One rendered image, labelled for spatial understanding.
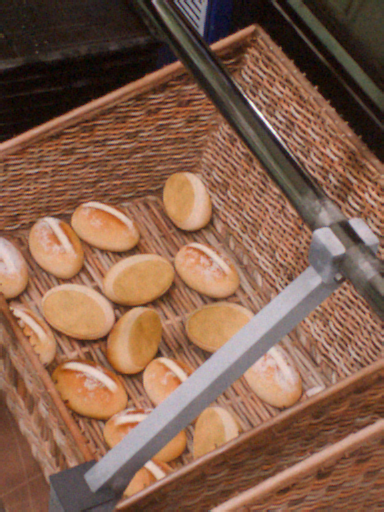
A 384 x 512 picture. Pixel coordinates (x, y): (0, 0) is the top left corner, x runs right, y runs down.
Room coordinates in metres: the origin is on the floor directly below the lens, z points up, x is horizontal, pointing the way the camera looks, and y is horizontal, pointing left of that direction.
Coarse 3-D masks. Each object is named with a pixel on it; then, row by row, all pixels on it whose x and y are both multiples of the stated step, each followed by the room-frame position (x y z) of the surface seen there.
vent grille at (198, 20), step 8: (176, 0) 1.70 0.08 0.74; (184, 0) 1.69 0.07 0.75; (192, 0) 1.67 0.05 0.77; (200, 0) 1.65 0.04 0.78; (184, 8) 1.68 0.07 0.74; (192, 8) 1.66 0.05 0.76; (200, 8) 1.64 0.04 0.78; (192, 16) 1.66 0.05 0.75; (200, 16) 1.64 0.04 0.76; (200, 24) 1.64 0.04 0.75; (200, 32) 1.63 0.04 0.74
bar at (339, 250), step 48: (144, 0) 1.07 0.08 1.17; (192, 48) 1.00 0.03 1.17; (240, 96) 0.94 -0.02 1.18; (288, 192) 0.84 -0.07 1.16; (336, 240) 0.78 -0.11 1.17; (288, 288) 0.77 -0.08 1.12; (336, 288) 0.78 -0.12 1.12; (240, 336) 0.75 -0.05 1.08; (192, 384) 0.72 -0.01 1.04; (144, 432) 0.70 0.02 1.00; (96, 480) 0.67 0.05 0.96
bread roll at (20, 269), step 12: (0, 240) 1.25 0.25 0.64; (0, 252) 1.23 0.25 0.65; (12, 252) 1.23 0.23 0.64; (0, 264) 1.21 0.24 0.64; (12, 264) 1.21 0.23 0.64; (24, 264) 1.23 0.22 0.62; (0, 276) 1.20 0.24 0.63; (12, 276) 1.20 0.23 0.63; (24, 276) 1.21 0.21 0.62; (0, 288) 1.19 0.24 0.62; (12, 288) 1.19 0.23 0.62; (24, 288) 1.20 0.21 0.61
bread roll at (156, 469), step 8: (152, 464) 0.93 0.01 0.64; (160, 464) 0.93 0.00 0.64; (144, 472) 0.92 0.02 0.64; (152, 472) 0.92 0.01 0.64; (160, 472) 0.92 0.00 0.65; (136, 480) 0.91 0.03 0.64; (144, 480) 0.91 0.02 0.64; (152, 480) 0.91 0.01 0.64; (128, 488) 0.91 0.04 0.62; (136, 488) 0.90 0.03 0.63
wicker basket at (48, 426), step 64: (256, 64) 1.48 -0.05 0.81; (64, 128) 1.34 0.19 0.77; (128, 128) 1.41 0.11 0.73; (192, 128) 1.46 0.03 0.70; (0, 192) 1.30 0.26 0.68; (64, 192) 1.35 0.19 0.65; (128, 192) 1.41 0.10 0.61; (128, 256) 1.31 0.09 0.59; (256, 256) 1.32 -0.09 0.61; (0, 320) 1.06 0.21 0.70; (0, 384) 1.05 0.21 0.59; (128, 384) 1.08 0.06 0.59; (320, 384) 1.13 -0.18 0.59; (64, 448) 0.91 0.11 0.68; (192, 448) 1.00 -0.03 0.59; (256, 448) 0.90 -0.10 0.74; (320, 448) 0.95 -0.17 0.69
